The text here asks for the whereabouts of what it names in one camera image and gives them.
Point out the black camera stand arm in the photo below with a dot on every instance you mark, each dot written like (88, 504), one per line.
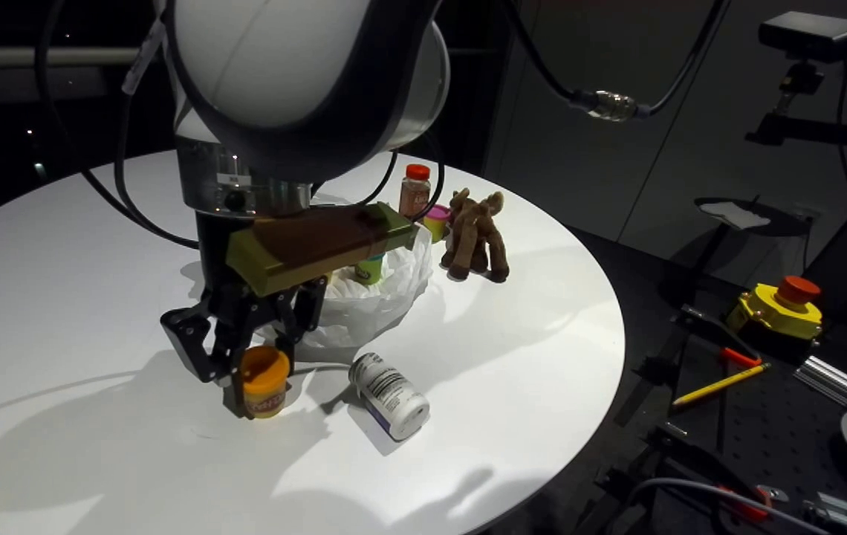
(819, 130)

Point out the yellow emergency stop button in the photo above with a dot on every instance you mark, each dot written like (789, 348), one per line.
(776, 308)

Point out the black camera box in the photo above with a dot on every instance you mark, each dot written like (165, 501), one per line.
(814, 33)

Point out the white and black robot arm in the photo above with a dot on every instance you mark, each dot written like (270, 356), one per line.
(273, 69)

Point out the brown plush animal toy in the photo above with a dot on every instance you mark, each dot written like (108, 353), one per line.
(469, 241)

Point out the white pill bottle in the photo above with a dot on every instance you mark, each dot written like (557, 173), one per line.
(389, 396)

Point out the dark stand with grey plate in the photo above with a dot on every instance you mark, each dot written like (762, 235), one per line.
(738, 211)

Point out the teal and red hand tools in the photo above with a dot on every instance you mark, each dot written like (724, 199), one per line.
(838, 513)

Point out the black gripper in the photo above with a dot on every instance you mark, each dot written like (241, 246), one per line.
(253, 299)

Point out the pink lid dough tub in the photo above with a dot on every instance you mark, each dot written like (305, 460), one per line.
(437, 223)

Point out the yellow pencil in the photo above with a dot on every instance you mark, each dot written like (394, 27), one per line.
(721, 388)

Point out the red cap spice jar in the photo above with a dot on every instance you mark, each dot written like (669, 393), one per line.
(415, 195)

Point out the yellow lid dough tub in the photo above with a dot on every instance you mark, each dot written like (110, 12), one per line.
(263, 381)

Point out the aluminium profile bar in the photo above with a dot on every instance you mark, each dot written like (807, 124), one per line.
(838, 379)

